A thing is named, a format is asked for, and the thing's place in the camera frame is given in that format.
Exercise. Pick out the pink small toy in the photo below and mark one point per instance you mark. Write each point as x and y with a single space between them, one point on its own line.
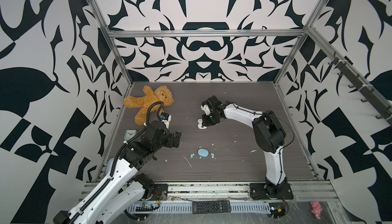
316 209

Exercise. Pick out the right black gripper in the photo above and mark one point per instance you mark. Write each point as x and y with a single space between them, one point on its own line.
205 123

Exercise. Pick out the green circuit board right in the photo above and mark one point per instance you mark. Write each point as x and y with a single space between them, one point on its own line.
277 212

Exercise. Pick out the circuit board left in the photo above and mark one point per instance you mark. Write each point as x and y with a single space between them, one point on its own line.
148 207

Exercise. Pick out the green alarm clock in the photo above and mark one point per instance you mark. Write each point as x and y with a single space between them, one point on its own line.
129 134

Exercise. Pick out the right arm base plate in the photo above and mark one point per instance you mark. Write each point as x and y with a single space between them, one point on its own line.
269 191

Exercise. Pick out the black remote control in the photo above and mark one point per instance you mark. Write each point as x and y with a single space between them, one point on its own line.
210 207

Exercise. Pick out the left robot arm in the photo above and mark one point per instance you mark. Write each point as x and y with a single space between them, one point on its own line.
123 185

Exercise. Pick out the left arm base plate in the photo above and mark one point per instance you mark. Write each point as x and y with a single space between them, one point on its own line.
160 192

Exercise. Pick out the blue earbud charging case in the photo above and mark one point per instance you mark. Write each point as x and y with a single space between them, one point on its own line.
203 152

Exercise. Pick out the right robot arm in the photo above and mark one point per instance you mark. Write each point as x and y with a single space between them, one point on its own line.
268 131

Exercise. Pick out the brown teddy bear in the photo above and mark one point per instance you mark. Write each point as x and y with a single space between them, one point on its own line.
160 94

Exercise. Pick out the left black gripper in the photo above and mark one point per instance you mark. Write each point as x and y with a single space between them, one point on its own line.
169 142

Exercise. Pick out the white earbud charging case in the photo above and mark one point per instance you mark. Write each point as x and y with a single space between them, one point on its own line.
200 124

